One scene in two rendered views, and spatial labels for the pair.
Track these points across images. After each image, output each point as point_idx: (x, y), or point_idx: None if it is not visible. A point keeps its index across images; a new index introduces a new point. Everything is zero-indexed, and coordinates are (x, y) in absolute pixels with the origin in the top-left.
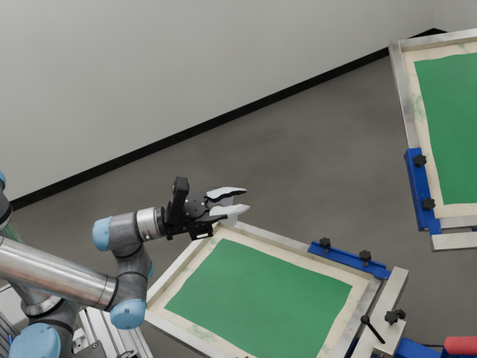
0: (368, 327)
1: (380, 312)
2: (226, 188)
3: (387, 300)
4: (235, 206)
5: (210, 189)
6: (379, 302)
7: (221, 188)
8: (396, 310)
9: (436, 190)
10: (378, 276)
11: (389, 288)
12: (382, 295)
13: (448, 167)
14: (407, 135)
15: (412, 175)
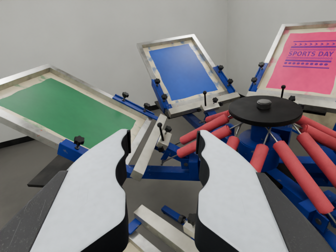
0: (187, 249)
1: (174, 235)
2: (91, 155)
3: (164, 227)
4: (210, 142)
5: (21, 227)
6: (163, 233)
7: (71, 173)
8: (178, 220)
9: None
10: (134, 230)
11: (153, 222)
12: (158, 228)
13: (88, 141)
14: (47, 139)
15: (82, 154)
